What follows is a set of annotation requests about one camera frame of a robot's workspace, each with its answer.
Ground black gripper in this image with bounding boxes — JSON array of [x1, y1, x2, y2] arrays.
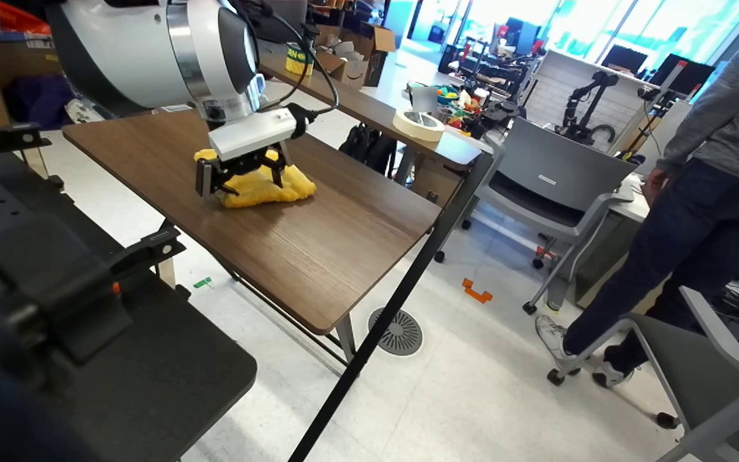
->
[[195, 149, 287, 198]]

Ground black camera tripod leg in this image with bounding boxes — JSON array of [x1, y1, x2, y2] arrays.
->
[[287, 154, 493, 462]]

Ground person in grey hoodie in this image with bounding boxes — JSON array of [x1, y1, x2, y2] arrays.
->
[[535, 54, 739, 362]]

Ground yellow green jar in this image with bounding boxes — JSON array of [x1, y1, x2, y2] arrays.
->
[[285, 45, 312, 77]]

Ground black perforated camera mount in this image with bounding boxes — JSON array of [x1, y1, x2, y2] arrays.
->
[[0, 127, 257, 462]]

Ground cardboard box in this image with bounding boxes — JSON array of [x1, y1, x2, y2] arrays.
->
[[316, 24, 396, 86]]

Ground orange floor marker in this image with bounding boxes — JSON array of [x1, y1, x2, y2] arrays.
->
[[462, 277, 493, 306]]

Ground yellow terry towel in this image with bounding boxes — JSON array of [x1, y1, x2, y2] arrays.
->
[[193, 149, 316, 207]]

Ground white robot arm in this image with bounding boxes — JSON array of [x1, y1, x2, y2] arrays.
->
[[44, 0, 310, 195]]

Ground white tape roll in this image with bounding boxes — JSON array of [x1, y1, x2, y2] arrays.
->
[[392, 110, 444, 143]]

